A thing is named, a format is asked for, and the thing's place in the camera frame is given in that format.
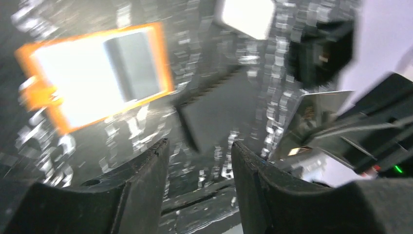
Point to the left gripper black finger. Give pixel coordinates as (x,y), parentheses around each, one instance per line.
(126,200)
(272,201)

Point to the white rectangular box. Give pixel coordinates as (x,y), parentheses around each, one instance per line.
(250,17)

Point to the orange leather card holder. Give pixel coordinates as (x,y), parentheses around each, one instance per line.
(73,80)

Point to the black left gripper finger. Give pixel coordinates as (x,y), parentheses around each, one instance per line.
(376,133)

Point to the black network switch box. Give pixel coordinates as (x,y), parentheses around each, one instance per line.
(221,104)

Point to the black plastic box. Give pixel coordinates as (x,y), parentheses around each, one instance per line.
(322,51)

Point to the thin white credit card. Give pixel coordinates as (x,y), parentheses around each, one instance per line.
(131,58)

